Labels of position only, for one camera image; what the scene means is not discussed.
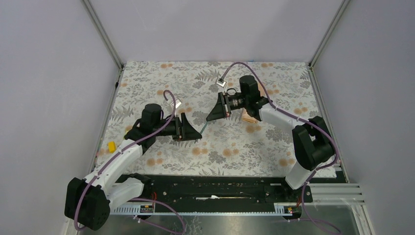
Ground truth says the yellow toy block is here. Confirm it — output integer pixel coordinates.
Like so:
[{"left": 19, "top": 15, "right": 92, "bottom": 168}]
[{"left": 107, "top": 141, "right": 117, "bottom": 153}]

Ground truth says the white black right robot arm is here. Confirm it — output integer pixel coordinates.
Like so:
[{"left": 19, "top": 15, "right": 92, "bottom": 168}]
[{"left": 206, "top": 75, "right": 339, "bottom": 202}]

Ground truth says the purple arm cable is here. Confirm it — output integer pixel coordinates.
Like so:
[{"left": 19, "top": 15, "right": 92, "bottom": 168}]
[
  {"left": 73, "top": 90, "right": 187, "bottom": 235},
  {"left": 220, "top": 62, "right": 343, "bottom": 235}
]

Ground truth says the teal plastic knife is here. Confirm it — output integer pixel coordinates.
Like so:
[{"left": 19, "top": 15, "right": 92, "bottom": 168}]
[{"left": 199, "top": 121, "right": 209, "bottom": 135}]

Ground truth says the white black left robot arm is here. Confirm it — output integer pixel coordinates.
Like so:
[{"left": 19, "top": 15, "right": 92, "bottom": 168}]
[{"left": 64, "top": 103, "right": 202, "bottom": 231}]

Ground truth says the aluminium frame post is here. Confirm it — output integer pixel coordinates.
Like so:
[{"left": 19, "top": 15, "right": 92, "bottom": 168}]
[
  {"left": 80, "top": 0, "right": 124, "bottom": 70},
  {"left": 308, "top": 0, "right": 351, "bottom": 68}
]

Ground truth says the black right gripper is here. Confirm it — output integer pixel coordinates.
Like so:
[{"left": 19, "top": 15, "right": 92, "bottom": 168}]
[{"left": 207, "top": 93, "right": 249, "bottom": 122}]

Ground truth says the right aluminium frame post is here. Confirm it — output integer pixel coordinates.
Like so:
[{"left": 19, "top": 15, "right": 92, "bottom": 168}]
[{"left": 308, "top": 0, "right": 351, "bottom": 68}]

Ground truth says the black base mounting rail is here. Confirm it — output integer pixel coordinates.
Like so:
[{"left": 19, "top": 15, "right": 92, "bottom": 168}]
[{"left": 110, "top": 173, "right": 345, "bottom": 215}]

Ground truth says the left aluminium frame post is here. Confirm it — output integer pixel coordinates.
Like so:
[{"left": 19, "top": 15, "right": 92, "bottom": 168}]
[{"left": 80, "top": 0, "right": 124, "bottom": 70}]

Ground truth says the floral patterned tablecloth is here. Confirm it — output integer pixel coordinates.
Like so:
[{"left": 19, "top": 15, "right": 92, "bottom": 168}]
[{"left": 95, "top": 61, "right": 320, "bottom": 177}]

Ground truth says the orange cloth napkin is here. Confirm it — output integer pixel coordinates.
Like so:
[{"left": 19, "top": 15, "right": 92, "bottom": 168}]
[{"left": 240, "top": 80, "right": 269, "bottom": 121}]

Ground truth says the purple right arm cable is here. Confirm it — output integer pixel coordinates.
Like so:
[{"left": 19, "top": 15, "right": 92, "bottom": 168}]
[{"left": 220, "top": 62, "right": 343, "bottom": 235}]

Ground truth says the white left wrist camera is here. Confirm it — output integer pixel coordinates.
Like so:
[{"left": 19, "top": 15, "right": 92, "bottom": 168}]
[{"left": 168, "top": 99, "right": 182, "bottom": 115}]

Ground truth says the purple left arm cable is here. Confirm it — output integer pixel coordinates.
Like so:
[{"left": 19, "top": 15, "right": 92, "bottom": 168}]
[{"left": 73, "top": 90, "right": 187, "bottom": 235}]

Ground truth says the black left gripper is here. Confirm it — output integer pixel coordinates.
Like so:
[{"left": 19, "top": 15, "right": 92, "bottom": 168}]
[{"left": 153, "top": 112, "right": 202, "bottom": 141}]

